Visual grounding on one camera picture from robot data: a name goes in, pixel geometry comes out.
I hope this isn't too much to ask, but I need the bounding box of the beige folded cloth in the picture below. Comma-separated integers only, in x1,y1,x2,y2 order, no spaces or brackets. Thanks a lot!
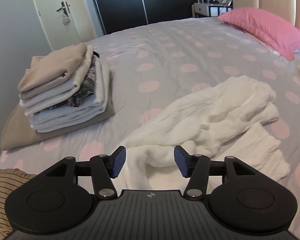
0,96,114,151

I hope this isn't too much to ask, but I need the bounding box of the grey polka dot bedsheet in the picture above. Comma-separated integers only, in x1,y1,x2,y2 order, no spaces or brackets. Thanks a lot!
0,18,300,239

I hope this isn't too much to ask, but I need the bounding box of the stack of folded clothes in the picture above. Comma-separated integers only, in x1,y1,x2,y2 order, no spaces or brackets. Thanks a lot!
18,43,110,133

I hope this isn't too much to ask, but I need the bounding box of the brown striped cloth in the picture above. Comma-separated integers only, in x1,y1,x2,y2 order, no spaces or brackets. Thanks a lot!
0,168,36,239

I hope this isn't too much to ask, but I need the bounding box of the black sliding wardrobe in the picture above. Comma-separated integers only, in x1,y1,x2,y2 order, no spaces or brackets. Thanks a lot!
95,0,200,34

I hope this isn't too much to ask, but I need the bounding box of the white textured garment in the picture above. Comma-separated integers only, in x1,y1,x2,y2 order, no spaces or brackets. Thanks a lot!
115,76,290,190

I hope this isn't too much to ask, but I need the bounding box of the cream door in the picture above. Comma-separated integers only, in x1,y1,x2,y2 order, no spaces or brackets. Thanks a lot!
33,0,97,50

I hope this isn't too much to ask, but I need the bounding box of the bedside table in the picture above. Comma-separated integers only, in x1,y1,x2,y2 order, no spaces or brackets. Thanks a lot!
192,3,232,18

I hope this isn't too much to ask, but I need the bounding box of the pink pillow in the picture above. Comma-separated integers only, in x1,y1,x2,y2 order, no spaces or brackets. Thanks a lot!
218,7,300,61

